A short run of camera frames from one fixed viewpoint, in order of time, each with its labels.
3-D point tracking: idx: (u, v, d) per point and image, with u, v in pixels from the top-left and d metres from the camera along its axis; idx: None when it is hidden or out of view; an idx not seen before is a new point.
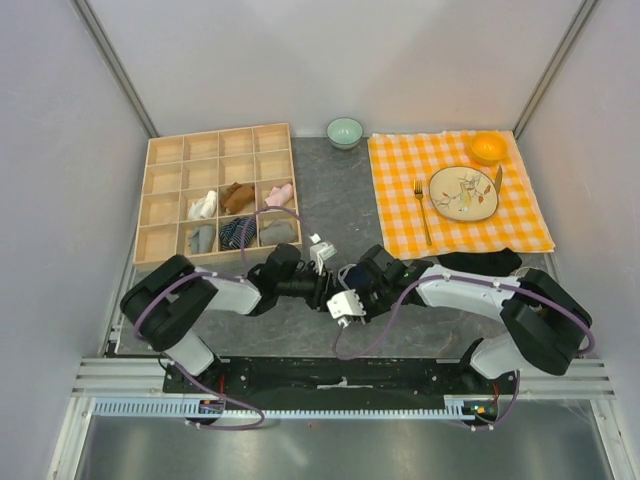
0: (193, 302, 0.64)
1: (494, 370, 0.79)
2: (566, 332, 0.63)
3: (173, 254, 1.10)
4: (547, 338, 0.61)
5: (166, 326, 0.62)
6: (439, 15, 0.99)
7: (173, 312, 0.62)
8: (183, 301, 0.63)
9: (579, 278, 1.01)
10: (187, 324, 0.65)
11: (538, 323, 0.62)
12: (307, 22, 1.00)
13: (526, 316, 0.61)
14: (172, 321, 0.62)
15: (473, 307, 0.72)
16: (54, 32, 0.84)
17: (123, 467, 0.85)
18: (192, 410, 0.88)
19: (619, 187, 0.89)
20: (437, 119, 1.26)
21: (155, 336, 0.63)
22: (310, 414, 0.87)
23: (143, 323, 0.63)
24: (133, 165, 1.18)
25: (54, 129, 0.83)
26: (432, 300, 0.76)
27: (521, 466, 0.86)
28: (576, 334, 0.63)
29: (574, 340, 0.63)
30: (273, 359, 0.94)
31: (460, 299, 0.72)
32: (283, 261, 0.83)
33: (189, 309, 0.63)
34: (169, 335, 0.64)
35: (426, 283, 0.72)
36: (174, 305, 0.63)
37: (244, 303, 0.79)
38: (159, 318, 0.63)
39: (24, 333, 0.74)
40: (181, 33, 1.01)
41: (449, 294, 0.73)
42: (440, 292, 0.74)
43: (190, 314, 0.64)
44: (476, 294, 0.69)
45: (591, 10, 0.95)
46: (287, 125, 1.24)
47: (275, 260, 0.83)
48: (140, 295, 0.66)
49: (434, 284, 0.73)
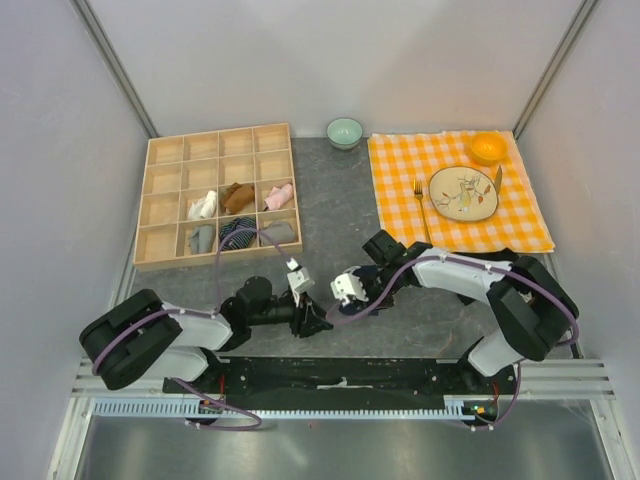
0: (156, 341, 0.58)
1: (492, 368, 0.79)
2: (552, 320, 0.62)
3: (174, 254, 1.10)
4: (528, 322, 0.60)
5: (123, 365, 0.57)
6: (439, 15, 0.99)
7: (132, 351, 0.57)
8: (144, 339, 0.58)
9: (579, 278, 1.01)
10: (148, 362, 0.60)
11: (520, 307, 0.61)
12: (307, 22, 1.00)
13: (509, 297, 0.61)
14: (131, 361, 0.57)
15: (465, 289, 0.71)
16: (54, 32, 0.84)
17: (124, 467, 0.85)
18: (192, 410, 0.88)
19: (619, 187, 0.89)
20: (437, 118, 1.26)
21: (112, 375, 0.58)
22: (310, 414, 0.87)
23: (100, 361, 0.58)
24: (133, 165, 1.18)
25: (53, 129, 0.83)
26: (426, 280, 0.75)
27: (521, 467, 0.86)
28: (562, 323, 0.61)
29: (559, 329, 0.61)
30: (273, 360, 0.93)
31: (453, 281, 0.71)
32: (252, 298, 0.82)
33: (149, 348, 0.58)
34: (127, 374, 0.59)
35: (420, 263, 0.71)
36: (134, 343, 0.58)
37: (215, 340, 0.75)
38: (119, 355, 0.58)
39: (23, 332, 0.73)
40: (181, 33, 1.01)
41: (440, 275, 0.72)
42: (436, 275, 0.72)
43: (152, 353, 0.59)
44: (467, 276, 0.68)
45: (591, 10, 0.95)
46: (287, 125, 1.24)
47: (244, 297, 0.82)
48: (100, 329, 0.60)
49: (430, 264, 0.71)
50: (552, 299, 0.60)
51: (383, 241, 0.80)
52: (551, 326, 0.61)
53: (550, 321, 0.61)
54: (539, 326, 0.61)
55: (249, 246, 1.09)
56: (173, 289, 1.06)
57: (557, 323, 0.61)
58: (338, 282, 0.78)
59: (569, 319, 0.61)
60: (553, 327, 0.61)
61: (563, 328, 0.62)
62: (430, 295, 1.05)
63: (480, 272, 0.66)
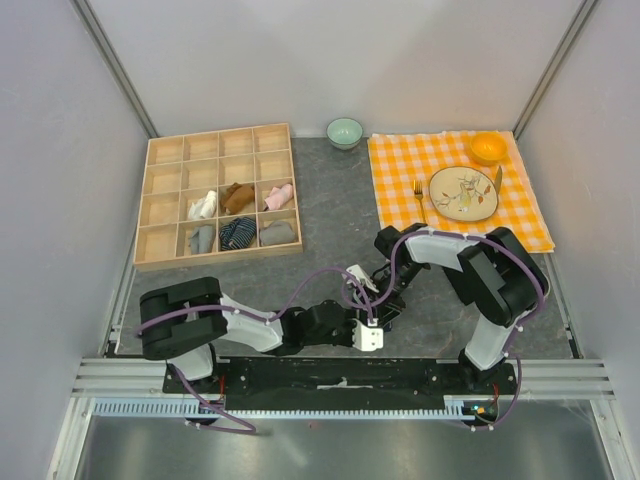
0: (200, 334, 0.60)
1: (486, 360, 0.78)
2: (521, 288, 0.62)
3: (174, 254, 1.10)
4: (494, 284, 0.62)
5: (164, 344, 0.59)
6: (439, 16, 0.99)
7: (176, 335, 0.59)
8: (191, 328, 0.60)
9: (579, 278, 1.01)
10: (185, 348, 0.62)
11: (489, 269, 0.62)
12: (307, 21, 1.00)
13: (479, 259, 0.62)
14: (171, 343, 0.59)
15: (450, 264, 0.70)
16: (55, 31, 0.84)
17: (124, 467, 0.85)
18: (192, 410, 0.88)
19: (619, 187, 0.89)
20: (437, 118, 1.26)
21: (151, 347, 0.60)
22: (310, 414, 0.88)
23: (146, 328, 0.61)
24: (133, 165, 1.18)
25: (54, 129, 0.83)
26: (418, 256, 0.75)
27: (521, 467, 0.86)
28: (528, 292, 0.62)
29: (525, 298, 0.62)
30: (273, 360, 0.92)
31: (438, 254, 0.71)
32: (321, 321, 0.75)
33: (191, 339, 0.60)
34: (163, 352, 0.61)
35: (410, 237, 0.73)
36: (181, 328, 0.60)
37: (261, 344, 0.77)
38: (164, 332, 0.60)
39: (24, 331, 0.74)
40: (181, 33, 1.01)
41: (430, 250, 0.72)
42: (426, 250, 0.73)
43: (193, 342, 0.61)
44: (447, 246, 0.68)
45: (591, 10, 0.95)
46: (287, 125, 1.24)
47: (315, 315, 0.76)
48: (157, 298, 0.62)
49: (421, 238, 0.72)
50: (521, 264, 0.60)
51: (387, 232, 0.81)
52: (518, 293, 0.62)
53: (518, 289, 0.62)
54: (507, 292, 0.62)
55: (249, 246, 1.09)
56: None
57: (524, 291, 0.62)
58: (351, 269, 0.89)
59: (535, 289, 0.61)
60: (519, 294, 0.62)
61: (530, 298, 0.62)
62: (430, 295, 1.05)
63: (459, 241, 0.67)
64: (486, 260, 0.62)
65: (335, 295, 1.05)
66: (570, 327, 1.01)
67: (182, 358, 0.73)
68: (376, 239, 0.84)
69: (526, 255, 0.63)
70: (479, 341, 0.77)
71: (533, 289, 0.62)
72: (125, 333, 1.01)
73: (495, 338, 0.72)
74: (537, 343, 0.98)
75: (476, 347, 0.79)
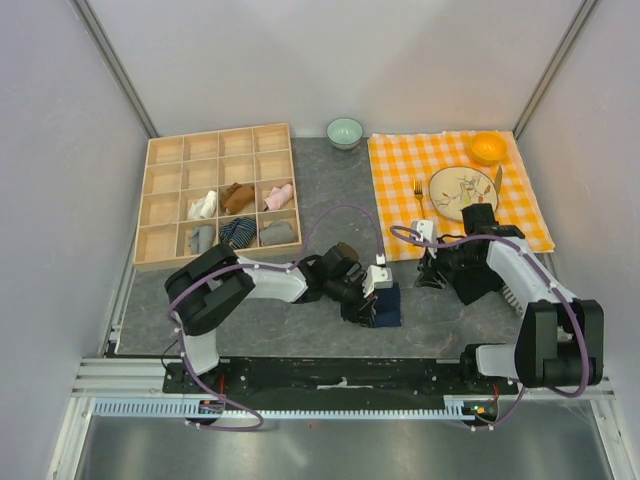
0: (230, 294, 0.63)
1: (487, 369, 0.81)
2: (568, 368, 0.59)
3: (173, 254, 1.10)
4: (544, 353, 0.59)
5: (199, 314, 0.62)
6: (439, 15, 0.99)
7: (208, 302, 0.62)
8: (220, 291, 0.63)
9: (579, 278, 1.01)
10: (223, 314, 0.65)
11: (548, 338, 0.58)
12: (308, 21, 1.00)
13: (546, 322, 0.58)
14: (205, 311, 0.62)
15: (516, 291, 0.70)
16: (55, 30, 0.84)
17: (123, 467, 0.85)
18: (192, 410, 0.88)
19: (619, 187, 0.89)
20: (437, 118, 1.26)
21: (190, 323, 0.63)
22: (310, 414, 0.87)
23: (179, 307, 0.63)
24: (133, 165, 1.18)
25: (54, 130, 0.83)
26: (494, 261, 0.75)
27: (520, 466, 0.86)
28: (571, 374, 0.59)
29: (565, 379, 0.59)
30: (273, 360, 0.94)
31: (512, 277, 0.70)
32: (343, 257, 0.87)
33: (223, 301, 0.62)
34: (203, 323, 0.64)
35: (499, 243, 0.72)
36: (211, 295, 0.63)
37: (289, 294, 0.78)
38: (197, 304, 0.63)
39: (24, 331, 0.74)
40: (181, 33, 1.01)
41: (507, 267, 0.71)
42: (505, 263, 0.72)
43: (226, 305, 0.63)
44: (526, 282, 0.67)
45: (591, 10, 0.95)
46: (287, 125, 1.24)
47: (336, 254, 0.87)
48: (183, 278, 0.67)
49: (507, 250, 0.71)
50: (583, 353, 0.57)
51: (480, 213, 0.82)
52: (561, 372, 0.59)
53: (563, 367, 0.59)
54: (551, 365, 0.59)
55: (249, 246, 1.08)
56: None
57: (567, 373, 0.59)
58: (422, 223, 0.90)
59: (582, 375, 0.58)
60: (561, 373, 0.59)
61: (570, 381, 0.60)
62: (430, 295, 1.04)
63: (540, 286, 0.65)
64: (553, 327, 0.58)
65: None
66: None
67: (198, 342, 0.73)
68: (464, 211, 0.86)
69: (597, 344, 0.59)
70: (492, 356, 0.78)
71: (578, 375, 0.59)
72: (125, 333, 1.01)
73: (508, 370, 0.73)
74: None
75: (487, 356, 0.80)
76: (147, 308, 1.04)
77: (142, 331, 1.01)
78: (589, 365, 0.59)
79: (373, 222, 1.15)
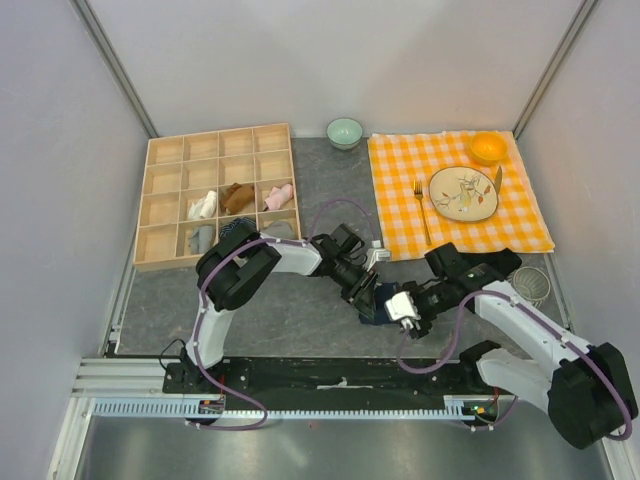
0: (262, 266, 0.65)
1: (493, 379, 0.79)
2: (610, 416, 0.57)
3: (174, 254, 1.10)
4: (584, 414, 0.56)
5: (236, 288, 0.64)
6: (439, 16, 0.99)
7: (243, 276, 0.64)
8: (253, 265, 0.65)
9: (579, 279, 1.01)
10: (254, 287, 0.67)
11: (582, 397, 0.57)
12: (308, 21, 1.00)
13: (574, 378, 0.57)
14: (241, 284, 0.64)
15: (524, 346, 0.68)
16: (55, 31, 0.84)
17: (124, 467, 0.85)
18: (192, 410, 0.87)
19: (619, 187, 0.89)
20: (437, 118, 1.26)
21: (226, 299, 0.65)
22: (310, 414, 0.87)
23: (214, 285, 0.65)
24: (133, 165, 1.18)
25: (54, 130, 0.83)
26: (485, 313, 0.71)
27: (520, 466, 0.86)
28: (615, 422, 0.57)
29: (611, 427, 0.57)
30: (273, 360, 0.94)
31: (516, 333, 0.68)
32: (351, 232, 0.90)
33: (256, 273, 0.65)
34: (239, 297, 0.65)
35: (487, 297, 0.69)
36: (244, 269, 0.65)
37: (305, 267, 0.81)
38: (231, 280, 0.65)
39: (24, 331, 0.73)
40: (181, 33, 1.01)
41: (505, 321, 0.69)
42: (500, 317, 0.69)
43: (258, 278, 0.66)
44: (535, 340, 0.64)
45: (591, 10, 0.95)
46: (287, 125, 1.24)
47: (344, 229, 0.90)
48: (210, 258, 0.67)
49: (497, 303, 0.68)
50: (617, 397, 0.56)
51: (447, 254, 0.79)
52: (605, 424, 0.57)
53: (606, 417, 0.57)
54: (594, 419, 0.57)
55: None
56: (173, 288, 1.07)
57: (611, 422, 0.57)
58: (394, 303, 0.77)
59: (625, 418, 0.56)
60: (605, 425, 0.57)
61: (616, 428, 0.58)
62: None
63: (552, 343, 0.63)
64: (585, 387, 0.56)
65: (335, 295, 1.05)
66: (570, 326, 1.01)
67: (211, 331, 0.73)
68: (429, 254, 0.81)
69: (626, 385, 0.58)
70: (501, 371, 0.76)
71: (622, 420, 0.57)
72: (125, 333, 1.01)
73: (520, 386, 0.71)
74: None
75: (496, 371, 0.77)
76: (147, 308, 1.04)
77: (142, 331, 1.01)
78: (627, 408, 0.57)
79: (373, 222, 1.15)
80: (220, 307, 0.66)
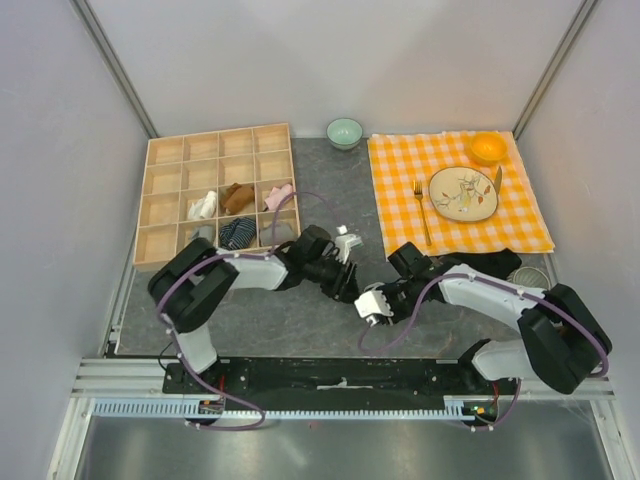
0: (216, 285, 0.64)
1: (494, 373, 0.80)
2: (586, 353, 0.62)
3: (173, 254, 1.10)
4: (564, 357, 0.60)
5: (190, 307, 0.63)
6: (438, 16, 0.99)
7: (196, 296, 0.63)
8: (206, 284, 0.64)
9: (578, 279, 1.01)
10: (211, 306, 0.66)
11: (558, 342, 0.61)
12: (307, 21, 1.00)
13: (545, 328, 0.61)
14: (195, 304, 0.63)
15: (490, 311, 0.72)
16: (55, 31, 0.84)
17: (123, 467, 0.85)
18: (192, 410, 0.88)
19: (619, 187, 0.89)
20: (437, 119, 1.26)
21: (181, 319, 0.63)
22: (310, 414, 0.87)
23: (168, 305, 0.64)
24: (133, 165, 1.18)
25: (54, 131, 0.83)
26: (451, 297, 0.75)
27: (520, 466, 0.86)
28: (592, 357, 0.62)
29: (590, 363, 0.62)
30: (273, 360, 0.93)
31: (480, 302, 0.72)
32: (316, 238, 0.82)
33: (211, 292, 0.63)
34: (194, 317, 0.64)
35: (448, 280, 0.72)
36: (198, 288, 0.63)
37: (270, 279, 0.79)
38: (185, 300, 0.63)
39: (24, 331, 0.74)
40: (181, 33, 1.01)
41: (469, 296, 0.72)
42: (463, 294, 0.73)
43: (214, 296, 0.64)
44: (497, 300, 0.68)
45: (591, 11, 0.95)
46: (287, 125, 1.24)
47: (309, 236, 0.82)
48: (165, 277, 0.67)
49: (457, 282, 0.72)
50: (586, 334, 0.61)
51: (408, 252, 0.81)
52: (584, 360, 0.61)
53: (582, 356, 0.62)
54: (573, 361, 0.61)
55: (249, 246, 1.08)
56: None
57: (588, 358, 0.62)
58: (363, 300, 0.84)
59: (599, 352, 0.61)
60: (584, 362, 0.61)
61: (594, 363, 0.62)
62: None
63: (513, 298, 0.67)
64: (554, 333, 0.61)
65: None
66: None
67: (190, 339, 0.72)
68: (392, 257, 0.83)
69: (589, 320, 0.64)
70: (497, 361, 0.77)
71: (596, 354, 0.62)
72: (125, 333, 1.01)
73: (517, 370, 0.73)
74: None
75: (490, 361, 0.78)
76: (147, 308, 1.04)
77: (142, 331, 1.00)
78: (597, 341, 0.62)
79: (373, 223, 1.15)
80: (178, 327, 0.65)
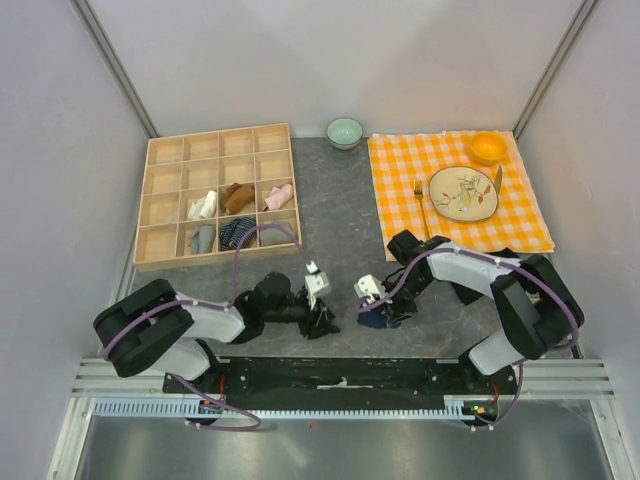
0: (165, 332, 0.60)
1: (490, 367, 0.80)
2: (556, 320, 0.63)
3: (174, 254, 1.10)
4: (532, 321, 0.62)
5: (134, 352, 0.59)
6: (438, 15, 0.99)
7: (142, 341, 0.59)
8: (155, 329, 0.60)
9: (579, 279, 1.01)
10: (158, 353, 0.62)
11: (526, 305, 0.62)
12: (307, 21, 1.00)
13: (514, 291, 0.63)
14: (141, 349, 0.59)
15: (473, 283, 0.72)
16: (55, 30, 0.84)
17: (124, 467, 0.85)
18: (192, 410, 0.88)
19: (619, 186, 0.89)
20: (438, 118, 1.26)
21: (123, 363, 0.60)
22: (310, 414, 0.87)
23: (113, 347, 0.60)
24: (133, 165, 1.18)
25: (54, 130, 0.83)
26: (438, 271, 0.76)
27: (520, 466, 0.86)
28: (562, 326, 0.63)
29: (560, 331, 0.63)
30: (273, 360, 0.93)
31: (462, 274, 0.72)
32: (269, 293, 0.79)
33: (159, 340, 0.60)
34: (137, 363, 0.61)
35: (434, 255, 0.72)
36: (146, 334, 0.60)
37: (226, 332, 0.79)
38: (131, 344, 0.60)
39: (24, 330, 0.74)
40: (181, 33, 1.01)
41: (453, 268, 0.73)
42: (448, 267, 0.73)
43: (162, 343, 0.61)
44: (475, 270, 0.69)
45: (591, 10, 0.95)
46: (287, 125, 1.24)
47: (262, 290, 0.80)
48: (114, 316, 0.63)
49: (442, 255, 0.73)
50: (556, 299, 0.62)
51: (404, 239, 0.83)
52: (555, 328, 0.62)
53: (552, 322, 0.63)
54: (542, 325, 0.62)
55: (249, 246, 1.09)
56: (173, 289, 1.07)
57: (558, 327, 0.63)
58: (363, 283, 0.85)
59: (569, 319, 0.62)
60: (554, 329, 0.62)
61: (564, 332, 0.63)
62: (430, 295, 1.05)
63: (490, 267, 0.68)
64: (523, 296, 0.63)
65: (335, 295, 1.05)
66: None
67: (169, 361, 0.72)
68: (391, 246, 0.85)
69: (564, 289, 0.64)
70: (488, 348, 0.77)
71: (567, 322, 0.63)
72: None
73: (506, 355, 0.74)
74: None
75: (483, 351, 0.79)
76: None
77: None
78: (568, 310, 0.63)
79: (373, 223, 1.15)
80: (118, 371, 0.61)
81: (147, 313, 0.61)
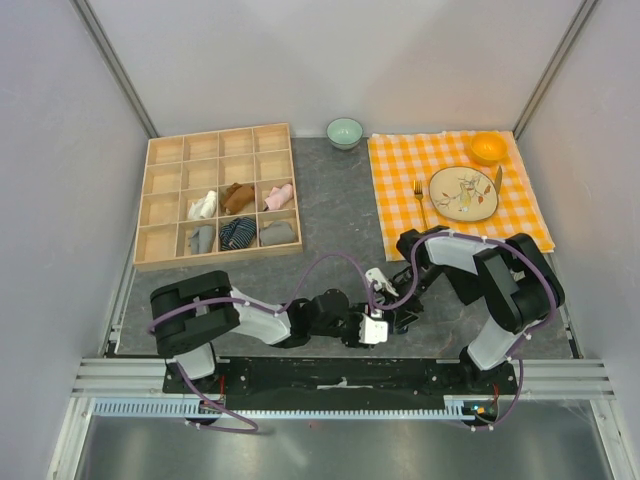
0: (213, 326, 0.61)
1: (488, 361, 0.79)
2: (535, 295, 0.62)
3: (174, 254, 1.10)
4: (508, 289, 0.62)
5: (178, 337, 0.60)
6: (438, 15, 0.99)
7: (188, 329, 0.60)
8: (203, 320, 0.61)
9: (579, 279, 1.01)
10: (198, 342, 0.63)
11: (503, 274, 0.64)
12: (307, 22, 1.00)
13: (494, 261, 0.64)
14: (185, 336, 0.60)
15: (467, 266, 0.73)
16: (55, 30, 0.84)
17: (124, 467, 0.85)
18: (192, 410, 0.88)
19: (620, 186, 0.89)
20: (437, 118, 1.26)
21: (164, 343, 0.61)
22: (310, 414, 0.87)
23: (160, 324, 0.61)
24: (133, 165, 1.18)
25: (54, 130, 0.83)
26: (435, 257, 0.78)
27: (520, 466, 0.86)
28: (542, 302, 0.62)
29: (539, 308, 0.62)
30: (273, 360, 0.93)
31: (457, 258, 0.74)
32: (325, 311, 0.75)
33: (204, 332, 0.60)
34: (177, 346, 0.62)
35: (431, 238, 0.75)
36: (194, 322, 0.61)
37: (270, 336, 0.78)
38: (177, 326, 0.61)
39: (25, 330, 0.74)
40: (181, 33, 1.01)
41: (447, 251, 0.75)
42: (444, 251, 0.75)
43: (205, 335, 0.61)
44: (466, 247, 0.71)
45: (591, 10, 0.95)
46: (287, 125, 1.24)
47: (319, 305, 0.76)
48: (169, 294, 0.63)
49: (439, 240, 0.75)
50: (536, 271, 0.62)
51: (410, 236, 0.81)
52: (532, 300, 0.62)
53: (531, 296, 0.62)
54: (520, 298, 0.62)
55: (249, 246, 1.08)
56: None
57: (537, 301, 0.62)
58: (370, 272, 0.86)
59: (549, 295, 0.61)
60: (532, 303, 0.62)
61: (543, 308, 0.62)
62: (430, 295, 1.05)
63: (477, 245, 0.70)
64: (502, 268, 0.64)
65: None
66: (570, 327, 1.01)
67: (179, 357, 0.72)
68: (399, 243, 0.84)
69: (548, 268, 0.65)
70: (482, 340, 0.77)
71: (547, 299, 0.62)
72: (125, 333, 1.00)
73: (497, 343, 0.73)
74: (537, 343, 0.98)
75: (479, 344, 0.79)
76: (147, 308, 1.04)
77: (142, 331, 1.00)
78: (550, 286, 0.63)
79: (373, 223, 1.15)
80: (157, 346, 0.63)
81: (201, 301, 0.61)
